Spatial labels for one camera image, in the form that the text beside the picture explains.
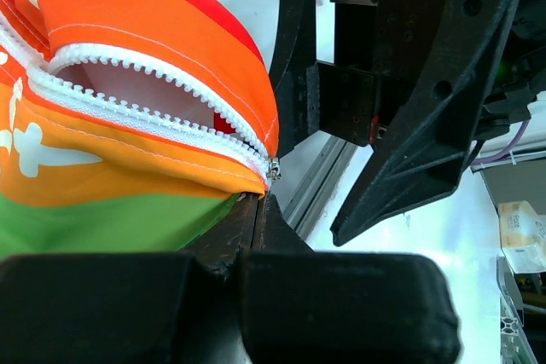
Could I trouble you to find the rainbow and white kids jacket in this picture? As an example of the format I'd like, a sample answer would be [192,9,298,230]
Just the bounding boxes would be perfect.
[1,0,280,257]

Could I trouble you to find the beige cardboard box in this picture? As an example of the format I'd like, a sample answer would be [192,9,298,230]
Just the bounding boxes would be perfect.
[497,201,545,274]

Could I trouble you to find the aluminium table frame rail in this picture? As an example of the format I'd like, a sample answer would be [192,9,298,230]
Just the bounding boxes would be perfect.
[276,131,357,239]

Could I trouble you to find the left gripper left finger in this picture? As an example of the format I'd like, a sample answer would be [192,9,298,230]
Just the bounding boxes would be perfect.
[1,194,258,363]

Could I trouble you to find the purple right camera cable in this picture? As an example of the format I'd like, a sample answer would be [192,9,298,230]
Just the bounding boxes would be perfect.
[471,118,532,167]

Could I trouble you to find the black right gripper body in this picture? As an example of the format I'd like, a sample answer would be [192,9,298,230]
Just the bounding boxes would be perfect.
[330,0,446,147]

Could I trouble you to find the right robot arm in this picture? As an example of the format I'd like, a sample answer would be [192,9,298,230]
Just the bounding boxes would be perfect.
[270,0,545,246]

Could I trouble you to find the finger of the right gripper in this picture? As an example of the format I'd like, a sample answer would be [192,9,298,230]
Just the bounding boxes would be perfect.
[270,0,320,158]
[331,0,519,246]

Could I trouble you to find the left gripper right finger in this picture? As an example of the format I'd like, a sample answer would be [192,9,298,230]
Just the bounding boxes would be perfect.
[238,195,462,363]

